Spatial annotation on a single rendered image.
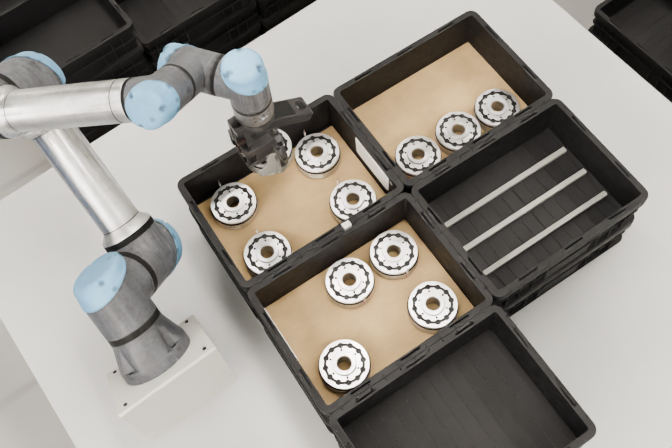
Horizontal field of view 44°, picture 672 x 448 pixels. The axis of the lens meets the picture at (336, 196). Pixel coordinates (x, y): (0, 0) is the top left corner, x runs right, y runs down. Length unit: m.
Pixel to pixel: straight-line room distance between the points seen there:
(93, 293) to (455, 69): 0.98
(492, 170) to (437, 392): 0.52
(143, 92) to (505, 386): 0.90
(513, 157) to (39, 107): 1.02
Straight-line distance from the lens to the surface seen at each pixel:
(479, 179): 1.88
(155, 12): 2.82
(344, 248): 1.75
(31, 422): 2.76
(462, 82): 2.01
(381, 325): 1.74
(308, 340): 1.74
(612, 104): 2.19
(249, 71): 1.41
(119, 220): 1.73
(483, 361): 1.73
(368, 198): 1.81
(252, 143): 1.59
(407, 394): 1.70
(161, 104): 1.34
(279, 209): 1.85
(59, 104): 1.48
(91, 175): 1.71
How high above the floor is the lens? 2.48
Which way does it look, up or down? 63 degrees down
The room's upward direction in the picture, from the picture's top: 8 degrees counter-clockwise
